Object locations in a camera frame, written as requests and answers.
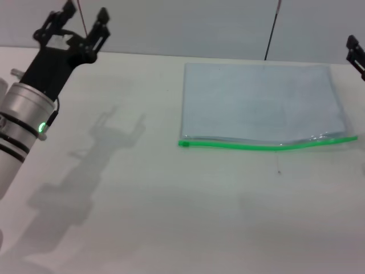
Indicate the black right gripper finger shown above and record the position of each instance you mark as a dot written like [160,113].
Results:
[356,54]

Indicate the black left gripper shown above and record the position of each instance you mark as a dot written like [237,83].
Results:
[51,67]

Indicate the clear document bag green zipper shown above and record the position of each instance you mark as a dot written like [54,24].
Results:
[256,105]

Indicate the green zipper slider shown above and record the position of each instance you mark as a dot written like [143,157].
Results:
[184,143]

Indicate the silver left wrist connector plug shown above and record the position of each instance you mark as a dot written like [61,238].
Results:
[16,73]

